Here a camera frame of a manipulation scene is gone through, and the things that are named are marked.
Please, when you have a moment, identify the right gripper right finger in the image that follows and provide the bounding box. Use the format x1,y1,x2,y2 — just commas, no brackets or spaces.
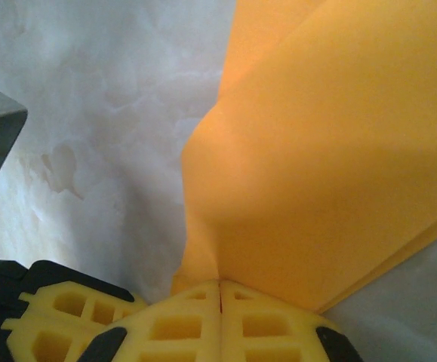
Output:
220,280,365,362

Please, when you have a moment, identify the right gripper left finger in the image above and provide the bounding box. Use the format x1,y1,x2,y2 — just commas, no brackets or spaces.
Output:
85,280,222,362

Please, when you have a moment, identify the orange paper sheet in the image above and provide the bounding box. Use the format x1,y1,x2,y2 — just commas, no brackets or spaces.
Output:
171,0,437,314

